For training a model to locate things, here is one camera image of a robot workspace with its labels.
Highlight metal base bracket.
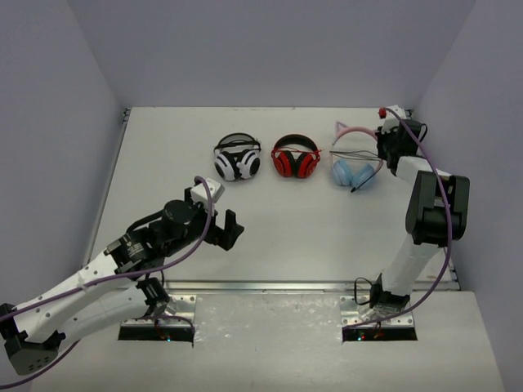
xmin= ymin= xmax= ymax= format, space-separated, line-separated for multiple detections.
xmin=338 ymin=295 xmax=415 ymax=328
xmin=120 ymin=293 xmax=197 ymax=327

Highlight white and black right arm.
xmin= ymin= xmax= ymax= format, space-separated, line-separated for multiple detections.
xmin=359 ymin=118 xmax=471 ymax=323

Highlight red and black headphones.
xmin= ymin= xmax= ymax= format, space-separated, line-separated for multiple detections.
xmin=270 ymin=134 xmax=320 ymax=179

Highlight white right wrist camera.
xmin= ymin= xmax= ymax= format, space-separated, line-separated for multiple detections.
xmin=378 ymin=105 xmax=408 ymax=132

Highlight metal table edge rail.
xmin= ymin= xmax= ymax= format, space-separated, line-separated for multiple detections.
xmin=159 ymin=278 xmax=458 ymax=293

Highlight left metal base bracket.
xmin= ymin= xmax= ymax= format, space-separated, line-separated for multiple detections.
xmin=120 ymin=293 xmax=197 ymax=327

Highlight white and black headphones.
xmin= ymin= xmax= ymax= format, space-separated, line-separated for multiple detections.
xmin=213 ymin=132 xmax=262 ymax=181

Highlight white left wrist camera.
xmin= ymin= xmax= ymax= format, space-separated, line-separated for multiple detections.
xmin=190 ymin=176 xmax=225 ymax=204

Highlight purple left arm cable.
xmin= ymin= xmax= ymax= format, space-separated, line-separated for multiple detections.
xmin=0 ymin=175 xmax=216 ymax=389

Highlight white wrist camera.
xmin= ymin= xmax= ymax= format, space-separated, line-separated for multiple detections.
xmin=378 ymin=105 xmax=408 ymax=132
xmin=190 ymin=176 xmax=225 ymax=204

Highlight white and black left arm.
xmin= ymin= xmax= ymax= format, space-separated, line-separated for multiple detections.
xmin=1 ymin=200 xmax=244 ymax=376

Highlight right metal base bracket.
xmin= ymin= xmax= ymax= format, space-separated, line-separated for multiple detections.
xmin=338 ymin=295 xmax=415 ymax=328

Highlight pink blue cat-ear headphones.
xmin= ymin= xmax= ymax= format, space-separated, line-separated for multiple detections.
xmin=329 ymin=122 xmax=384 ymax=193

